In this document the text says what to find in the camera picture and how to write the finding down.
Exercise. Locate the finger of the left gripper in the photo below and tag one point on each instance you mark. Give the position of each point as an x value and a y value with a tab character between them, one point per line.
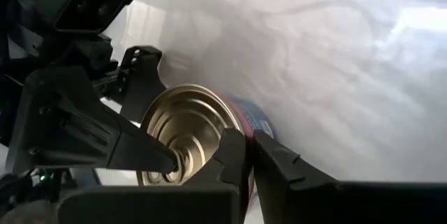
70	126
143	81

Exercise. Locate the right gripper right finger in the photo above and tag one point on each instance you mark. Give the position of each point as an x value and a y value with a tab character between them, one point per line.
314	203

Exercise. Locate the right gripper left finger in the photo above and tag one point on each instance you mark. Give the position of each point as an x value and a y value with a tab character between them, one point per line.
174	203

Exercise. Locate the blue red salmon can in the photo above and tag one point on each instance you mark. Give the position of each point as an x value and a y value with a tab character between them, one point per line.
188	119

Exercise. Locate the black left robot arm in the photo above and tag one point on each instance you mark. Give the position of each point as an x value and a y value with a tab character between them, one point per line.
14	187

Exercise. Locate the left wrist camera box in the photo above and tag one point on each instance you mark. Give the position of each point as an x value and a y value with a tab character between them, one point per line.
91	4

